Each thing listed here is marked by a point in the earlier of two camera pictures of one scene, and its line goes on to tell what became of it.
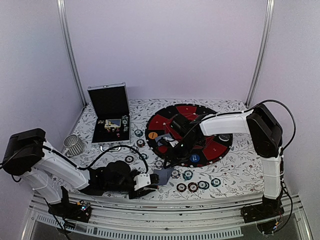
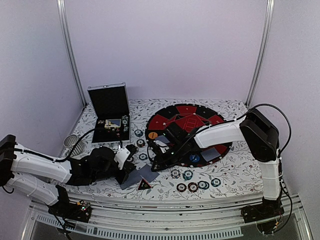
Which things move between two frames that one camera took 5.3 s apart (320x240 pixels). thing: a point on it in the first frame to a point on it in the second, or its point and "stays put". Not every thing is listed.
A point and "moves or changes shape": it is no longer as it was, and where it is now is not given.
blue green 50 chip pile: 187,175 stays put
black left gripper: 140,194 to 127,165
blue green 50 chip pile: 203,185 stays put
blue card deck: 164,174 moves or changes shape
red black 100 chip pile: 192,187 stays put
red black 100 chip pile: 181,187 stays put
